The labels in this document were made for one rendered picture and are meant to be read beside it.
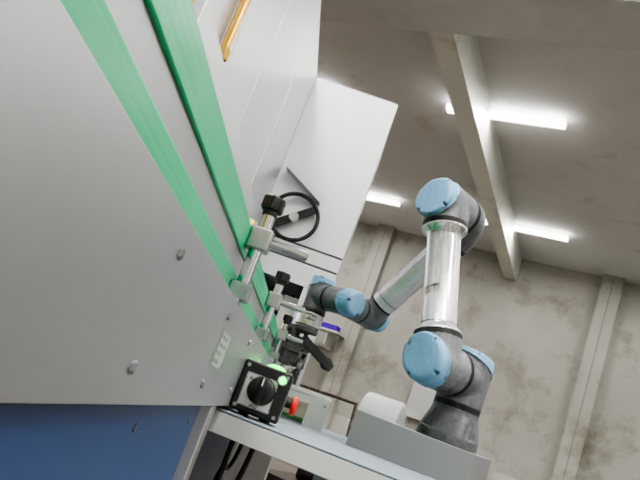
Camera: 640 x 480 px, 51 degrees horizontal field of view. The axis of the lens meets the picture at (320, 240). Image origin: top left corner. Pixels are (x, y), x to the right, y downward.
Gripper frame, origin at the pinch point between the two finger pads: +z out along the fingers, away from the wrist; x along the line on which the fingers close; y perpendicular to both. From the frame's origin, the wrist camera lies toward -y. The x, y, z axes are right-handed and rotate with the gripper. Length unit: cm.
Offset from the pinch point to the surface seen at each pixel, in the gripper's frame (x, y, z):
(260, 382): 88, 3, -1
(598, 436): -809, -425, -103
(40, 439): 155, 8, 7
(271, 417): 85, 0, 4
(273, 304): 71, 7, -14
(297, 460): 95, -6, 8
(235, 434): 91, 4, 8
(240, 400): 85, 5, 3
